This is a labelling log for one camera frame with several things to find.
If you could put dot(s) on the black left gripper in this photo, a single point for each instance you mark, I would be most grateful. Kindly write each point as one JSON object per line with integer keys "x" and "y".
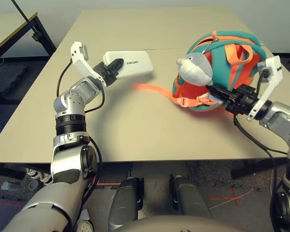
{"x": 106, "y": 75}

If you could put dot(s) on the white pencil case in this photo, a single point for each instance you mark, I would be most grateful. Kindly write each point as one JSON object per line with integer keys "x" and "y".
{"x": 135, "y": 64}

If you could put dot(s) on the red floor tape lines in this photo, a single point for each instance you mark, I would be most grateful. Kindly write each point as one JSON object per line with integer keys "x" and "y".
{"x": 108, "y": 183}

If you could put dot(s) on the dark foam floor mat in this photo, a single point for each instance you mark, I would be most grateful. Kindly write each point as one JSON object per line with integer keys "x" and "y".
{"x": 7, "y": 77}

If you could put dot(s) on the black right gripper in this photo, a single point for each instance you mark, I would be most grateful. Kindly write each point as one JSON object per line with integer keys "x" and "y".
{"x": 242, "y": 101}

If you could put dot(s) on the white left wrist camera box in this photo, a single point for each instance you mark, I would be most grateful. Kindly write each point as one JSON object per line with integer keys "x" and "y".
{"x": 78, "y": 58}

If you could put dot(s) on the metal can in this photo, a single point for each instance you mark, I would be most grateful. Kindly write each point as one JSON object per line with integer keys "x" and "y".
{"x": 9, "y": 186}

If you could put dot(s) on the grey robot right leg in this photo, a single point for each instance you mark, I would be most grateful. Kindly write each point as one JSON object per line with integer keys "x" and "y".
{"x": 189, "y": 195}

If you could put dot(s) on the grey white plush seal charm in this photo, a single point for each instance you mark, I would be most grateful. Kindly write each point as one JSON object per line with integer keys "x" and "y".
{"x": 195, "y": 70}

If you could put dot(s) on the grey robot torso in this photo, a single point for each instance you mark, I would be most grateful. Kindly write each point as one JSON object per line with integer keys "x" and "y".
{"x": 183, "y": 224}

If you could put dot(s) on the orange and teal backpack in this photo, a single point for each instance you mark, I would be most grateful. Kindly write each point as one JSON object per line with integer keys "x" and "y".
{"x": 224, "y": 62}

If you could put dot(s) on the grey robot left leg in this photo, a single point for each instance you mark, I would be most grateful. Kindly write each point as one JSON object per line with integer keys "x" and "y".
{"x": 125, "y": 203}

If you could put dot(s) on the black table support beam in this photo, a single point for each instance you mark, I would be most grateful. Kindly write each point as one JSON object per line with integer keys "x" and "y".
{"x": 7, "y": 170}
{"x": 253, "y": 169}

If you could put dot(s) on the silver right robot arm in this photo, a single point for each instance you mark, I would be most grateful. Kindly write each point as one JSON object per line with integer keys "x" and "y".
{"x": 282, "y": 120}

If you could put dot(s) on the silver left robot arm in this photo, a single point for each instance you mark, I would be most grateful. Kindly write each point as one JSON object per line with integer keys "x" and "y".
{"x": 70, "y": 135}

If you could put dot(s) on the red floor tape cross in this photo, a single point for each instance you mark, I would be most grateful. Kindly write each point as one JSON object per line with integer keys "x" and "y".
{"x": 228, "y": 198}

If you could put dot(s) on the striped white shoe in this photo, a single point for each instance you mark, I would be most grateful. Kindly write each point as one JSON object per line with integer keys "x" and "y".
{"x": 38, "y": 176}

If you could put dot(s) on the grey robot leg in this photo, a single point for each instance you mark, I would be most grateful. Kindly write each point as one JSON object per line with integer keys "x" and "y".
{"x": 125, "y": 203}
{"x": 189, "y": 195}

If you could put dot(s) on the green pole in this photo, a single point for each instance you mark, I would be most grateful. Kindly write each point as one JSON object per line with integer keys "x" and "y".
{"x": 20, "y": 12}

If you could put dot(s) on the black framed side table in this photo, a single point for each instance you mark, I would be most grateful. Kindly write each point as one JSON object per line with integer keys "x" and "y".
{"x": 38, "y": 26}

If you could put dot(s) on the white perforated shoe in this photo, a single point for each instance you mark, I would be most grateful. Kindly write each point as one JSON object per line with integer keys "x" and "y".
{"x": 84, "y": 226}

